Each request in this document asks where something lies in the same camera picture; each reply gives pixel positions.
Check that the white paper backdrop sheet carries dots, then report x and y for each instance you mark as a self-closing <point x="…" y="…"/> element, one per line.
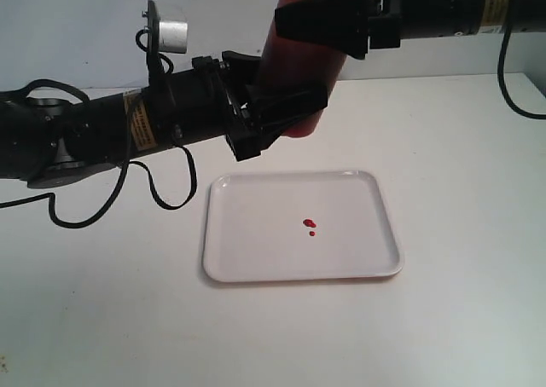
<point x="91" y="43"/>

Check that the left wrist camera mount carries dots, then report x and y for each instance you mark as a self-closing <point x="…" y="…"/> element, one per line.
<point x="166" y="31"/>

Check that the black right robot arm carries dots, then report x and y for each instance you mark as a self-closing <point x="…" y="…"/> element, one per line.
<point x="451" y="18"/>

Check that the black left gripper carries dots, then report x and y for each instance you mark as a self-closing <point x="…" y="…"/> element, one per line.
<point x="249" y="120"/>

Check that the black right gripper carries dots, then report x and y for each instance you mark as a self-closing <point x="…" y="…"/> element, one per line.
<point x="351" y="27"/>

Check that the red sauce drops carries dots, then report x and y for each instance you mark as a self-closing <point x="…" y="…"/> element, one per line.
<point x="311" y="225"/>

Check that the white rectangular tray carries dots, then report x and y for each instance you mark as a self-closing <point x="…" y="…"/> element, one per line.
<point x="254" y="231"/>

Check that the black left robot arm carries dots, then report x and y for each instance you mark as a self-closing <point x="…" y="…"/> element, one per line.
<point x="49" y="142"/>

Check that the red sauce squeeze bottle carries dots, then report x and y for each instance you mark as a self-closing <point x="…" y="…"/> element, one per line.
<point x="285" y="63"/>

